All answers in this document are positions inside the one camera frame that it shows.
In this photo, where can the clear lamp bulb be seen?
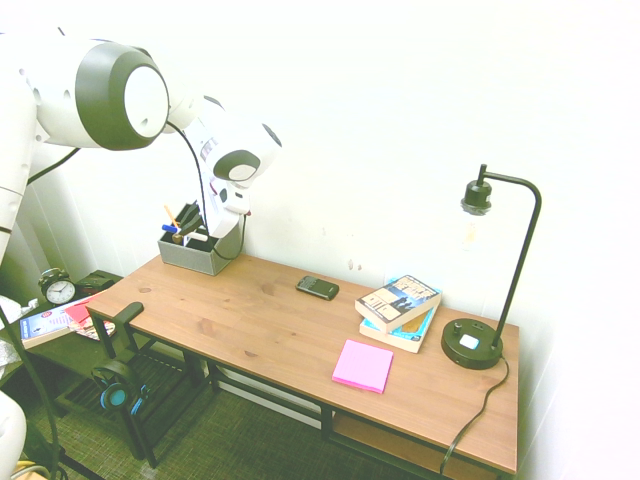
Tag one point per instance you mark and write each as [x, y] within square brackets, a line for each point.
[470, 230]

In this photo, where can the dark side table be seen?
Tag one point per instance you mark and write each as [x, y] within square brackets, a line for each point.
[65, 355]

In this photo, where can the red paper sheet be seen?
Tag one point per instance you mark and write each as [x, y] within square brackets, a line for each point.
[80, 311]

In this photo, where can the pink sticky note pad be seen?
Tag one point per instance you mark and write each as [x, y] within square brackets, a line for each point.
[363, 366]

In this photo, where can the black headphone hanger clamp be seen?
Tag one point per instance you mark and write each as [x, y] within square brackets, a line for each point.
[125, 315]

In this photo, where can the dark small box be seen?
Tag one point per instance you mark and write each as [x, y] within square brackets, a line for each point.
[95, 285]

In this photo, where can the paperback book with photo cover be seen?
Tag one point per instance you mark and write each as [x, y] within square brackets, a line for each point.
[397, 301]

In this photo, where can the black twin-bell alarm clock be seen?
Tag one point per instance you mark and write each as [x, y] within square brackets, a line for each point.
[59, 291]

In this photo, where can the black and blue headphones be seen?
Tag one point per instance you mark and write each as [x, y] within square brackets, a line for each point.
[116, 395]

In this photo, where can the small brass object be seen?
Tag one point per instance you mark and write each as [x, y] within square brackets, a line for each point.
[176, 239]

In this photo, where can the black mobile phone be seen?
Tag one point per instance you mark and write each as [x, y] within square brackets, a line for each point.
[317, 287]

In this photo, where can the black desk lamp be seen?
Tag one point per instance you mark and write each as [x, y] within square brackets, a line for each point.
[470, 347]

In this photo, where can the stack of two books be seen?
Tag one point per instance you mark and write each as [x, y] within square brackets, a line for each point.
[407, 332]

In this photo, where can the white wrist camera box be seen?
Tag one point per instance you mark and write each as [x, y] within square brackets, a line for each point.
[237, 199]

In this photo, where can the orange pencil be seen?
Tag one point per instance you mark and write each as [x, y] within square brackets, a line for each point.
[170, 215]

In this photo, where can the black stand base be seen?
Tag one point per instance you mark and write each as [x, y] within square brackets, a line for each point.
[40, 455]

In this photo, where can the gray desk organizer holder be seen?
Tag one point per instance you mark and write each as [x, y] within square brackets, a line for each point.
[195, 261]

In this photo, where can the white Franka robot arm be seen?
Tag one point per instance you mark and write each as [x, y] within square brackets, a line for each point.
[65, 90]

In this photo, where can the black slatted rack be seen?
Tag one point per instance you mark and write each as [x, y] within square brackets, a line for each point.
[160, 385]

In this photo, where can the white marker with blue cap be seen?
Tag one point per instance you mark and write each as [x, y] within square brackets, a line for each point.
[169, 228]

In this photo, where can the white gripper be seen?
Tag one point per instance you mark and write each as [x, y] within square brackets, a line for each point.
[220, 220]

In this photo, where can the colourful magazine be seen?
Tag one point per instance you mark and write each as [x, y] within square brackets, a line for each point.
[95, 330]

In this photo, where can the white patterned cloth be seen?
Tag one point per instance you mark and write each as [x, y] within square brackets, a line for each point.
[7, 325]

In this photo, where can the wooden desk with black frame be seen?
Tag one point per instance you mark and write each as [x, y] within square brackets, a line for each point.
[250, 320]

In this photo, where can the blue and white book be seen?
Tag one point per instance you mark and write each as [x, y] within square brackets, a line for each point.
[42, 327]

